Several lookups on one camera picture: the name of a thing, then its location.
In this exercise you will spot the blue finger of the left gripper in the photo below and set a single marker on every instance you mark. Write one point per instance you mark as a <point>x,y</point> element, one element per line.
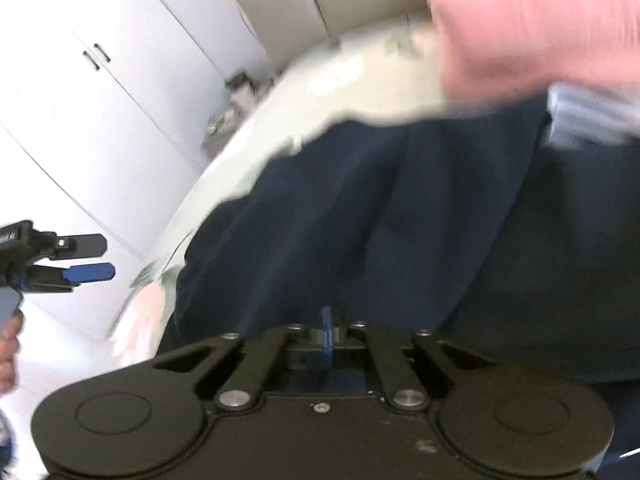
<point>89,273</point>
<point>79,247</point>

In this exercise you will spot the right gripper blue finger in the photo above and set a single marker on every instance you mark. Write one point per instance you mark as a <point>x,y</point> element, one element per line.
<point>327,337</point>

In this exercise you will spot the navy blue hoodie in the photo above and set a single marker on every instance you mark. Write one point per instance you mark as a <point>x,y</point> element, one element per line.
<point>478,228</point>

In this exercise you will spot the person's left hand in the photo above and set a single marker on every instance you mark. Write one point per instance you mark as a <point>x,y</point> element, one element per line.
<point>9,347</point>

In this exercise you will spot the white wardrobe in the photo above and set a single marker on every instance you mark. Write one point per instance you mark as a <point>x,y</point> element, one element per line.
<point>104,106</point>

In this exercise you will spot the clutter beside bed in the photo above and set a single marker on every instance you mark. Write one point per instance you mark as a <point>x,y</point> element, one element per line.
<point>245,94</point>

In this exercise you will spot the floral quilted bedspread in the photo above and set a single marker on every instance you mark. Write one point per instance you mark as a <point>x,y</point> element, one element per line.
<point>383,74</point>

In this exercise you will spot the striped blue white garment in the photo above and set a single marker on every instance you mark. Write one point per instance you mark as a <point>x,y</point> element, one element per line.
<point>580,115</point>

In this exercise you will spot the pink folded blanket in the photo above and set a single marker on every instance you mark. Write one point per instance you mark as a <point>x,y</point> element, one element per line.
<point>493,49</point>

